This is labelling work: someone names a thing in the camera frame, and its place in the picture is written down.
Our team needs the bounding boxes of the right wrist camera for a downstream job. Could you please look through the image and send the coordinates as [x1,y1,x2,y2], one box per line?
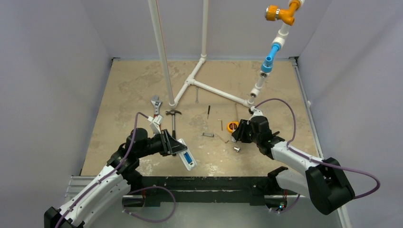
[248,106,263,118]

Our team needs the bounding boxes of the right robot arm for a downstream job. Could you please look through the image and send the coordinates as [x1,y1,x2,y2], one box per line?
[231,116,355,215]

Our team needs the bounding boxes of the white pvc pipe frame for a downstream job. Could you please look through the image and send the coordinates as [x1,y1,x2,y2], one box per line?
[148,0,291,108]

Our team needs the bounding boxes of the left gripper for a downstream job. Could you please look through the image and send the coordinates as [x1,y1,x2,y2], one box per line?
[137,129,186,158]

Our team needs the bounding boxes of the purple cable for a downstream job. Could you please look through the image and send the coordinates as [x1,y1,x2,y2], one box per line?
[251,98,381,215]
[53,112,176,228]

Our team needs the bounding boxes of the black handled hammer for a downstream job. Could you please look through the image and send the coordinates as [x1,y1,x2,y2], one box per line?
[165,109,182,140]

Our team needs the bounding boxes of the blue pipe fitting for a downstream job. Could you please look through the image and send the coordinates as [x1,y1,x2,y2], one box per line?
[260,43,281,73]

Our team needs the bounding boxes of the blue battery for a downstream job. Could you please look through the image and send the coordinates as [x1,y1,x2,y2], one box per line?
[183,152,192,164]
[184,152,193,165]

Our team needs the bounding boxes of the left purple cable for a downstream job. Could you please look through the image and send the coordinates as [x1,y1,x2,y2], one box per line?
[53,112,176,228]

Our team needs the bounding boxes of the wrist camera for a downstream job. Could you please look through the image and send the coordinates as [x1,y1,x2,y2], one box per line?
[248,106,263,118]
[147,115,163,134]

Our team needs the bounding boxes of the white remote control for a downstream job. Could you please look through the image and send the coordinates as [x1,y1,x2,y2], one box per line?
[177,139,197,171]

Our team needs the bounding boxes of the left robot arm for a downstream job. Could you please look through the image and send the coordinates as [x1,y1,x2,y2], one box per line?
[44,128,196,228]

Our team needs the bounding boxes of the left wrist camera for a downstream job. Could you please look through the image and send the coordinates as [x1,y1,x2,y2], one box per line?
[147,115,163,134]

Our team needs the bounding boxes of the aluminium rail frame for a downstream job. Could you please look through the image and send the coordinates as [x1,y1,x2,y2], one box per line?
[64,57,353,228]

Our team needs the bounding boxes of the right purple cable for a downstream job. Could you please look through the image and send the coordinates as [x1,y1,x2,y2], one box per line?
[251,98,381,215]

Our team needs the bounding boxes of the red adjustable wrench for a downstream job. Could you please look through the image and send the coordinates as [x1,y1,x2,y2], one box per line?
[150,95,162,116]

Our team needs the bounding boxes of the orange pipe valve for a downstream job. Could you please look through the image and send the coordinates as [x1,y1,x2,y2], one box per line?
[265,0,305,26]

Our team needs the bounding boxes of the orange tape measure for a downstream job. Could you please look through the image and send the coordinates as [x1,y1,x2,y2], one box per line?
[227,121,239,133]

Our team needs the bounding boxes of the small silver spanner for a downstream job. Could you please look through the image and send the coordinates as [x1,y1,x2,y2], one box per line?
[195,86,199,104]

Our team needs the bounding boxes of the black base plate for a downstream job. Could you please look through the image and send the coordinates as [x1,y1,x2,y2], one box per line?
[123,176,295,210]

